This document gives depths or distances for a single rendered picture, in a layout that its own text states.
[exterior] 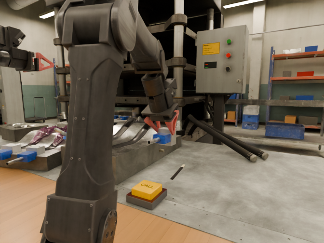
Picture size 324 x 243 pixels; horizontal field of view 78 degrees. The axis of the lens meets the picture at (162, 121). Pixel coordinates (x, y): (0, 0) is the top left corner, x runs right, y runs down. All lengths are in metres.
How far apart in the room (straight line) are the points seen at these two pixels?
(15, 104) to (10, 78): 0.52
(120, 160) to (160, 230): 0.26
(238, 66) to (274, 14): 6.16
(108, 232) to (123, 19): 0.27
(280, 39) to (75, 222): 7.15
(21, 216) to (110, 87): 0.42
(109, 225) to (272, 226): 0.36
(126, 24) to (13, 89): 4.79
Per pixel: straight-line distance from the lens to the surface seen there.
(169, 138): 0.65
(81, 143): 0.27
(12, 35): 0.90
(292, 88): 7.08
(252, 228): 0.52
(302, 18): 7.35
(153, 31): 1.55
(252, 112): 6.19
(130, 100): 1.58
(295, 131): 4.21
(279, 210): 0.60
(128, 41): 0.31
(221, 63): 1.35
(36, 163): 0.87
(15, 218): 0.61
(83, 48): 0.29
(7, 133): 1.47
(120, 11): 0.29
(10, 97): 5.03
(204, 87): 1.37
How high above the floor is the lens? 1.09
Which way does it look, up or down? 9 degrees down
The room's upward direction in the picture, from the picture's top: straight up
